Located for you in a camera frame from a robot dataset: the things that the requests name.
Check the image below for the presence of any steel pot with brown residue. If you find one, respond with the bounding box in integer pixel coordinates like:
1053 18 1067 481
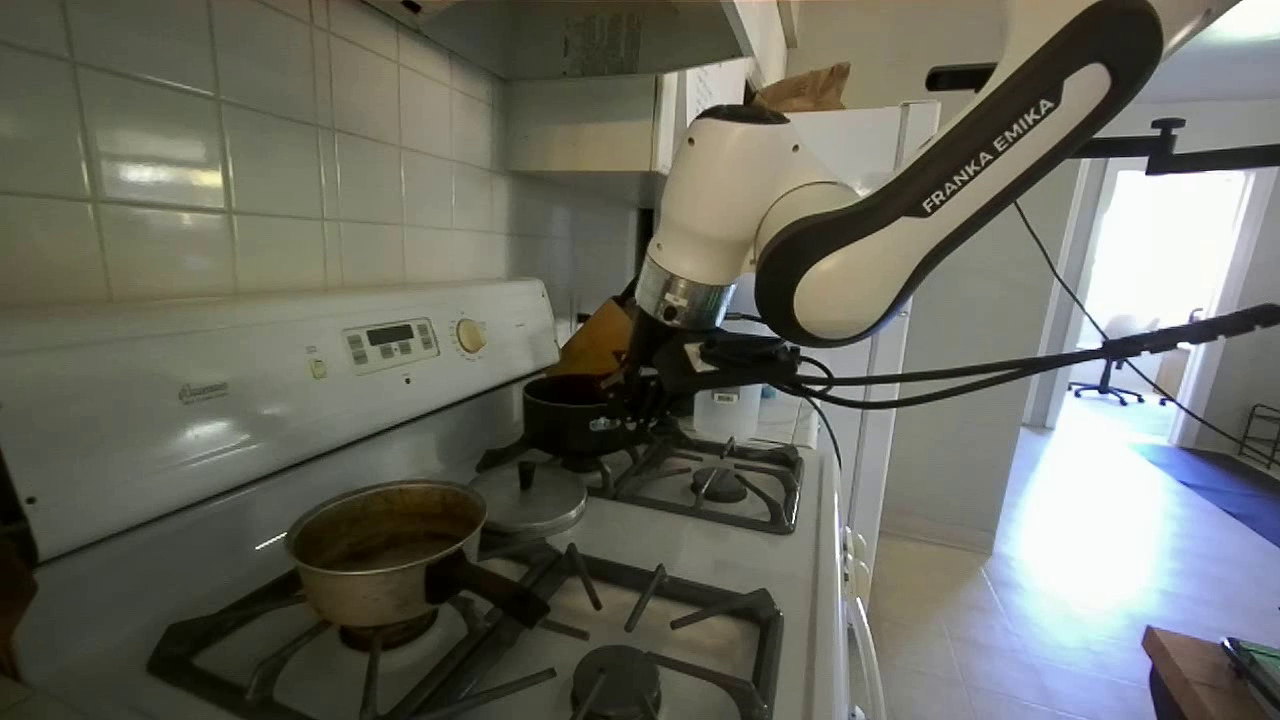
284 477 553 630

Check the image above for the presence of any white gas stove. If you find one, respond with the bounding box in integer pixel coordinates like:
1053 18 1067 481
0 276 890 720

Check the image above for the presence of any white refrigerator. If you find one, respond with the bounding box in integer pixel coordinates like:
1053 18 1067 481
714 94 942 604

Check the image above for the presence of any dark blue rug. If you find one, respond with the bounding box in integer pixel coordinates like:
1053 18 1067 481
1137 438 1280 550

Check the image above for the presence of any black burner grate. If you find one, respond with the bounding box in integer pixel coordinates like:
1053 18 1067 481
145 523 787 720
475 423 809 538

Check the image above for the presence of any dark metal rack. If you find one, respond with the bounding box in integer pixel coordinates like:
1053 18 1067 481
1237 398 1280 470

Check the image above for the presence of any clear plastic container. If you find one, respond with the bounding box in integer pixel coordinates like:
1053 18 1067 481
705 385 804 451

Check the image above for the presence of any thin black camera cable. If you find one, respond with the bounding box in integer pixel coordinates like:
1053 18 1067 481
1010 195 1280 451

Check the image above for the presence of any office chair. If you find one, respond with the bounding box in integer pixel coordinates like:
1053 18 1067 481
1064 311 1164 411

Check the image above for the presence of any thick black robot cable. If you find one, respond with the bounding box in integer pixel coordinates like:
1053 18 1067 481
725 301 1280 411

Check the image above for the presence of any brown paper bag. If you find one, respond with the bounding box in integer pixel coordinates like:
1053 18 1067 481
744 60 857 117

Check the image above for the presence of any black pot with long handle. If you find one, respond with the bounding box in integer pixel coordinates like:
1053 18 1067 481
520 372 670 465

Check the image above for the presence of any wooden table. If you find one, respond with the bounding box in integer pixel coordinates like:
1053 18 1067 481
1140 624 1280 720

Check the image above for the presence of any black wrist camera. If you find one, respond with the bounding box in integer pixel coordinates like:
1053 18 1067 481
693 326 804 397

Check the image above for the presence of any black stereo camera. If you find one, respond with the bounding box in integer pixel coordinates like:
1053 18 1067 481
925 60 1017 94

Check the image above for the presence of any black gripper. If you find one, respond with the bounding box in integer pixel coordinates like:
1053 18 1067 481
594 311 711 451

